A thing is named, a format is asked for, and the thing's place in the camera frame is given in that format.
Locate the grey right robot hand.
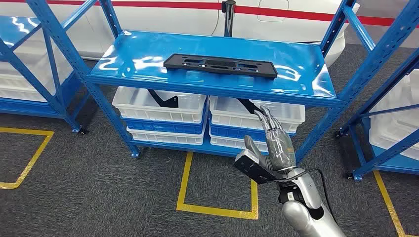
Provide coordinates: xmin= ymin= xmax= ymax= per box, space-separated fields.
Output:
xmin=244 ymin=105 xmax=297 ymax=173

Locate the long black plastic frame part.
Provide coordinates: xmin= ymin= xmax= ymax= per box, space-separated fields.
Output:
xmin=163 ymin=53 xmax=278 ymax=79

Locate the blue steel shelf rack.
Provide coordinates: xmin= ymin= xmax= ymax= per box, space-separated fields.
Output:
xmin=25 ymin=0 xmax=419 ymax=164
xmin=335 ymin=49 xmax=419 ymax=182
xmin=0 ymin=14 xmax=89 ymax=135

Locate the white plastic crate stack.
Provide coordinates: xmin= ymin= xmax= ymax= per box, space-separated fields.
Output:
xmin=0 ymin=42 xmax=74 ymax=103
xmin=369 ymin=70 xmax=419 ymax=161

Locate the red barrier belt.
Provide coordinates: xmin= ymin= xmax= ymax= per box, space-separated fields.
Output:
xmin=0 ymin=0 xmax=224 ymax=10
xmin=235 ymin=4 xmax=419 ymax=28

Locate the white car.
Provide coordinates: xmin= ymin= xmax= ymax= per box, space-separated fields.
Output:
xmin=0 ymin=0 xmax=361 ymax=68

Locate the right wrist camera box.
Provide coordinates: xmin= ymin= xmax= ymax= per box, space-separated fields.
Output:
xmin=233 ymin=149 xmax=282 ymax=186

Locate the black bracket part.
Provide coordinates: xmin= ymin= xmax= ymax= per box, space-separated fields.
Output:
xmin=147 ymin=89 xmax=179 ymax=109
xmin=236 ymin=98 xmax=264 ymax=116

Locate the black stanchion post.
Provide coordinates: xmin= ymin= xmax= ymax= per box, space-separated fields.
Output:
xmin=221 ymin=0 xmax=236 ymax=38

